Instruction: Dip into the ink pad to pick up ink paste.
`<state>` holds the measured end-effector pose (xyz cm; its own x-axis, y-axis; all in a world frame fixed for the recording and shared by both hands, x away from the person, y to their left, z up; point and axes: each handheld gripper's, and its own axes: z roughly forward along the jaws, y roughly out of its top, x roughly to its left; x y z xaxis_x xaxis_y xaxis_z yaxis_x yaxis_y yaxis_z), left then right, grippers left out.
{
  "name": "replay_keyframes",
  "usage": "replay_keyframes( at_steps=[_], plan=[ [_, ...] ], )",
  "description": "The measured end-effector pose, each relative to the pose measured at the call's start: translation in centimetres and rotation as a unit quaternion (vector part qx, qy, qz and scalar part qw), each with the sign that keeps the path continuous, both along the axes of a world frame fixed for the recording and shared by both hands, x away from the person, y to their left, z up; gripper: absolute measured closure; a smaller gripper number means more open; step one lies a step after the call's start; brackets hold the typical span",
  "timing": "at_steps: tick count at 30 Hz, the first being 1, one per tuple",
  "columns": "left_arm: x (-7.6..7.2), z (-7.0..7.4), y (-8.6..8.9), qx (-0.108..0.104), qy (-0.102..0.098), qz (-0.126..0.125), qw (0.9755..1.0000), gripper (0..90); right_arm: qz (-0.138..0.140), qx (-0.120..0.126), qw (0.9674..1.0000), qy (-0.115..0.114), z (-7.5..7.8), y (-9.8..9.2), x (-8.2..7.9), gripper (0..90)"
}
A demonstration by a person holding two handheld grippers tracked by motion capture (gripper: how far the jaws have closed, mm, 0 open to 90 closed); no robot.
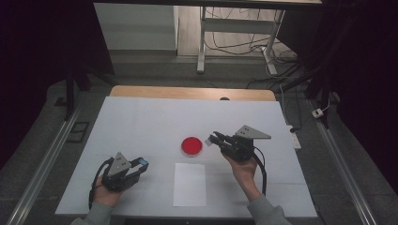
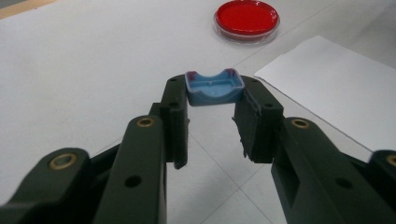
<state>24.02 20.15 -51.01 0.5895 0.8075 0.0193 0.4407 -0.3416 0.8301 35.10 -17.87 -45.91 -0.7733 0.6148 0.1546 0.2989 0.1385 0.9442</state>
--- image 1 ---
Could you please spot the black metal stand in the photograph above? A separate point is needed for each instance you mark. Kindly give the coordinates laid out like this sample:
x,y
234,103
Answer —
x,y
72,93

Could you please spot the person's left hand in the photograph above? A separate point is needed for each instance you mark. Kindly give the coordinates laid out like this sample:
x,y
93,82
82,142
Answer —
x,y
106,195

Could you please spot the person's right hand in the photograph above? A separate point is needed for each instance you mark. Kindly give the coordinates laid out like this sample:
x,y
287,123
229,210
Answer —
x,y
242,172

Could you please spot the white paper sheet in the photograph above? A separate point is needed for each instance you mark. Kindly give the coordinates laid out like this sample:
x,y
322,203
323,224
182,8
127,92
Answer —
x,y
189,187

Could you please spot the white stamp cap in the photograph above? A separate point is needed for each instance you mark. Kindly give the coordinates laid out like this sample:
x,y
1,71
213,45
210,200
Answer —
x,y
208,142

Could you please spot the black table grommet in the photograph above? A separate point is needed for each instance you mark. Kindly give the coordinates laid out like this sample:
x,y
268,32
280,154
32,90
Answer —
x,y
224,98

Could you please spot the red round ink pad dish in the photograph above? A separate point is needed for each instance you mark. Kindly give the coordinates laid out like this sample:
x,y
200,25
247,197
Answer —
x,y
191,146

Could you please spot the white desk frame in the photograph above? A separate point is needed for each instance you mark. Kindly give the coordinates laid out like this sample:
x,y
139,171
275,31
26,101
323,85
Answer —
x,y
237,26

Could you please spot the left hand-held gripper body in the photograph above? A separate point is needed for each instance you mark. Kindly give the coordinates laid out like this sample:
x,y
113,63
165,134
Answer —
x,y
119,175

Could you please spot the small white adapter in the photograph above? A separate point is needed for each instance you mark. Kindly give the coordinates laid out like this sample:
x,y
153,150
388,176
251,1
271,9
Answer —
x,y
317,113

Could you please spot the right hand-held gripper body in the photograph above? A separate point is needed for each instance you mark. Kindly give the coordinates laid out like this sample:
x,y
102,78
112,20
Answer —
x,y
242,146

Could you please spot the white power strip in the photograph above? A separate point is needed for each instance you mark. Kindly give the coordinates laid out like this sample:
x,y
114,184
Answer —
x,y
294,137

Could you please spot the large white table cover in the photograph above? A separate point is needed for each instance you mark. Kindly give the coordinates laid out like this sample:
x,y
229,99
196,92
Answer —
x,y
150,125

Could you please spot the wooden table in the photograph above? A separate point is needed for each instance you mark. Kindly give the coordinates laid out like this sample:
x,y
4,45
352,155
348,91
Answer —
x,y
187,92

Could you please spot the metal floor rail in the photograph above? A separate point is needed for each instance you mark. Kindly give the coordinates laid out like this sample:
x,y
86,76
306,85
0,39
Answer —
x,y
344,165
43,162

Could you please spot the blue stamp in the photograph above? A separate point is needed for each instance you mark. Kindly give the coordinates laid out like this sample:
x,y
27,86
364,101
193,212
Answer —
x,y
143,161

